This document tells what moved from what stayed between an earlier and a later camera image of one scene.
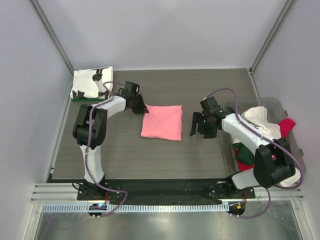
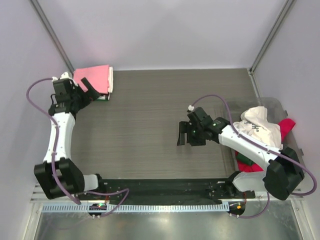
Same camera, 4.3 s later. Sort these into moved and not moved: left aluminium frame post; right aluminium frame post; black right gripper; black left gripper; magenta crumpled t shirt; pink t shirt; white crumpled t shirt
Moved: pink t shirt; black left gripper; black right gripper
Not moved: left aluminium frame post; magenta crumpled t shirt; right aluminium frame post; white crumpled t shirt
